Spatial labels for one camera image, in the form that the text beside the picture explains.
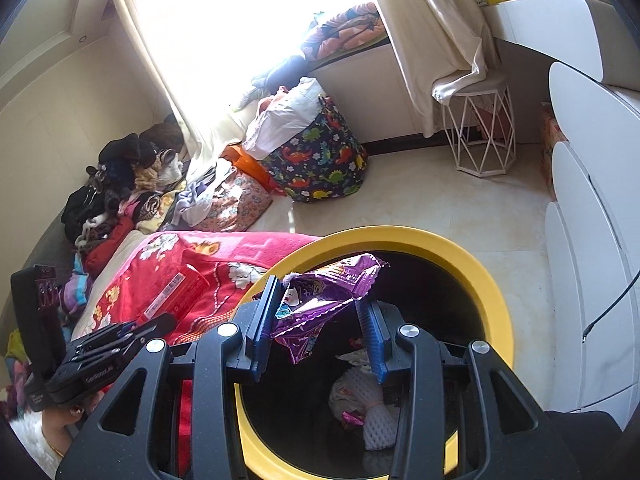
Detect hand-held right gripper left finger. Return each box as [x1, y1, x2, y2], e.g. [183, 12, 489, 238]
[55, 275, 283, 480]

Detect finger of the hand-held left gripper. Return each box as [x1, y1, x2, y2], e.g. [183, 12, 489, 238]
[117, 311, 177, 345]

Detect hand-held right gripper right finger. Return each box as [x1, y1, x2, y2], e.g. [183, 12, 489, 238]
[356, 297, 583, 480]

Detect red snack box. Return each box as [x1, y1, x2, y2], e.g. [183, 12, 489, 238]
[135, 262, 211, 326]

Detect white printed plastic packet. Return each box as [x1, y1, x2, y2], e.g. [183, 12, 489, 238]
[330, 366, 386, 411]

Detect purple snack wrapper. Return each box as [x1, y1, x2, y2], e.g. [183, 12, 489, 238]
[271, 254, 391, 366]

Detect yellow trash bin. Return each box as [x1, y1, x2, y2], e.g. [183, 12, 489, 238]
[234, 226, 516, 480]

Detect person's left forearm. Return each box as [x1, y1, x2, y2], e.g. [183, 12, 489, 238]
[9, 417, 66, 478]

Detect person's left hand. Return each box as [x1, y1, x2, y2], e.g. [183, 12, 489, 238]
[42, 391, 106, 456]

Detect teal purple garment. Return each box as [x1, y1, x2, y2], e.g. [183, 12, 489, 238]
[60, 255, 93, 306]

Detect red floral blanket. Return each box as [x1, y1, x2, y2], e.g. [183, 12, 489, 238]
[75, 230, 321, 476]

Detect white foam net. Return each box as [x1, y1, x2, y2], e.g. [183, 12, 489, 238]
[362, 402, 401, 452]

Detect red garment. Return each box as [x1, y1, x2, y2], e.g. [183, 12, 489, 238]
[82, 217, 136, 276]

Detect brown striped cloth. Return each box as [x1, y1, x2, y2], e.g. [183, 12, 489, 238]
[125, 190, 176, 233]

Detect floral pillow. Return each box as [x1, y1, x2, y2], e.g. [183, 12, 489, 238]
[200, 170, 273, 233]

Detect lavender cloth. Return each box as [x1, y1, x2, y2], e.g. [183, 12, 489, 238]
[172, 160, 236, 226]

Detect pile of dark clothes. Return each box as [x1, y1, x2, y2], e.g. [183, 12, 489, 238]
[60, 122, 186, 246]

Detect orange bag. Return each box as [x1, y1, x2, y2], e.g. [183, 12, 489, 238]
[220, 145, 281, 193]

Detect dinosaur print laundry basket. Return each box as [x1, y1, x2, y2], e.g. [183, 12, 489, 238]
[262, 102, 368, 203]

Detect white clothes bundle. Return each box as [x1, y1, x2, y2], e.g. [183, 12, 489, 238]
[242, 77, 326, 161]

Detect cream curtain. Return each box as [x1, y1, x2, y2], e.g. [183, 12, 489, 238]
[112, 0, 261, 171]
[357, 0, 501, 138]

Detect white window seat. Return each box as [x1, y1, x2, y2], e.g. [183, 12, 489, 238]
[300, 40, 441, 148]

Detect white drawer cabinet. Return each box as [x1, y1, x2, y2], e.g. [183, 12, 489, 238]
[542, 60, 640, 426]

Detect dark blue jacket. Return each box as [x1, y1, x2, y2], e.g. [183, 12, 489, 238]
[252, 55, 311, 91]

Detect cardboard box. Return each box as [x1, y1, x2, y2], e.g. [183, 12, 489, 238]
[540, 102, 568, 196]

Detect orange patterned quilt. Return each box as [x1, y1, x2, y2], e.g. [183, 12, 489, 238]
[300, 2, 388, 61]

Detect window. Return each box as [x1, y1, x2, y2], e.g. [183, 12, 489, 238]
[130, 0, 371, 61]

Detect white vanity desk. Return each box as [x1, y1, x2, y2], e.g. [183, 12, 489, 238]
[482, 0, 621, 81]

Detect black cable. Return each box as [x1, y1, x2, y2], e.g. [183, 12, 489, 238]
[582, 240, 640, 343]

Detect white wire stool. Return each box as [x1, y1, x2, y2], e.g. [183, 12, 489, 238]
[432, 72, 517, 177]

